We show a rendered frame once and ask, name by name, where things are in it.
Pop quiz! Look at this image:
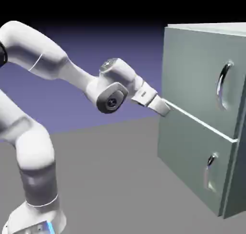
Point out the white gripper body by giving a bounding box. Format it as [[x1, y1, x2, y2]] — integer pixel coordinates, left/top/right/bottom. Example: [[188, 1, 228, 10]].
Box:
[[147, 95, 171, 117]]

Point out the tall grey-green cabinet door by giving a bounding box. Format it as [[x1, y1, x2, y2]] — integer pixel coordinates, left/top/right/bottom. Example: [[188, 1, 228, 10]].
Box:
[[160, 26, 246, 140]]

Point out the short grey-green cabinet door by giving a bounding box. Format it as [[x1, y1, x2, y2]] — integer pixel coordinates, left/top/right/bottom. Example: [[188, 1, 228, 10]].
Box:
[[157, 108, 238, 217]]

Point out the grey-green painted cabinet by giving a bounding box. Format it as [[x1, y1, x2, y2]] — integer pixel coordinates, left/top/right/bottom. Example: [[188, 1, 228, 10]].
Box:
[[157, 22, 246, 219]]

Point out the long curved metal handle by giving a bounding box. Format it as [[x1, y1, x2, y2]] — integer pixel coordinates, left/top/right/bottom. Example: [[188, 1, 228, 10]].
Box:
[[216, 61, 234, 111]]

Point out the short curved metal handle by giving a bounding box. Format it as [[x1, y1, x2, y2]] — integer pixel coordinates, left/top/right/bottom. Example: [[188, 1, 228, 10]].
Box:
[[204, 152, 219, 190]]

